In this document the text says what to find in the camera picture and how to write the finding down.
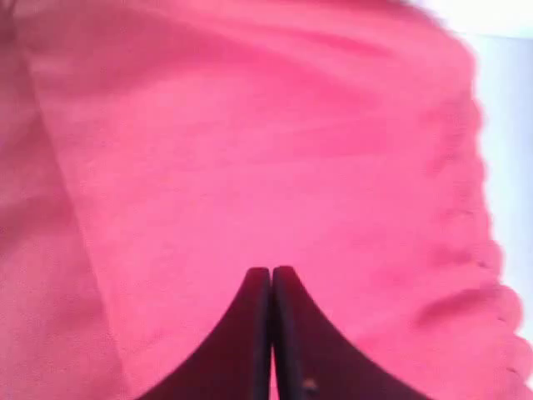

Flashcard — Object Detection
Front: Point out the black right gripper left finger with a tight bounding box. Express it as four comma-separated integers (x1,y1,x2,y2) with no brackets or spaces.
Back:
142,267,271,400

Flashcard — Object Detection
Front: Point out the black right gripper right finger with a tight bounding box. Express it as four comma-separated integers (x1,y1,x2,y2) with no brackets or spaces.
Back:
271,267,426,400

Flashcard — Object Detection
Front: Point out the red table cloth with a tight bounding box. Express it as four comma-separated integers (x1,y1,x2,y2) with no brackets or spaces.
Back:
1,1,532,399

